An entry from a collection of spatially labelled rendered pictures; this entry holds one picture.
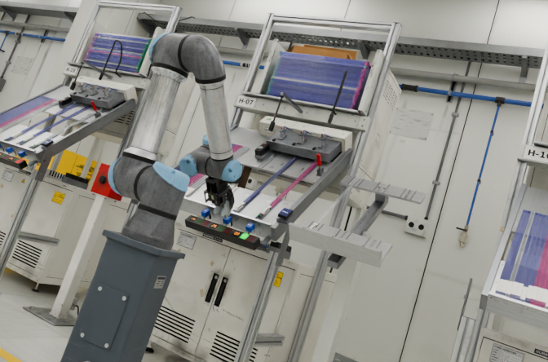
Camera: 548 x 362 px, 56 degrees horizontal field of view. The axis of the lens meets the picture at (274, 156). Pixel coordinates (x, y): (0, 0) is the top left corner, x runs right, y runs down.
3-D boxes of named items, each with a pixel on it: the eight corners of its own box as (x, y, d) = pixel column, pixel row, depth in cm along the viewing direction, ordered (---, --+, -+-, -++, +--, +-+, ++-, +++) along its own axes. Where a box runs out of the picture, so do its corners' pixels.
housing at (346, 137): (345, 164, 250) (345, 138, 244) (260, 145, 274) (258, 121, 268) (352, 157, 256) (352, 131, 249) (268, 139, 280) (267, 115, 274)
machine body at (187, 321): (252, 410, 212) (298, 263, 222) (130, 346, 247) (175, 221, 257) (310, 395, 268) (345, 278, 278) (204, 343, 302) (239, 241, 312)
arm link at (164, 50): (130, 200, 151) (187, 27, 157) (98, 189, 159) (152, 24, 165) (159, 207, 161) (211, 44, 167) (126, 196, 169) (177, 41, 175)
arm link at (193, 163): (199, 162, 172) (220, 148, 180) (174, 156, 178) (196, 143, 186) (202, 183, 176) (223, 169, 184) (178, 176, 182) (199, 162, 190)
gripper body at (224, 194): (205, 204, 198) (201, 176, 192) (218, 192, 204) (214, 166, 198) (221, 209, 194) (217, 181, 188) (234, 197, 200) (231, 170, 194)
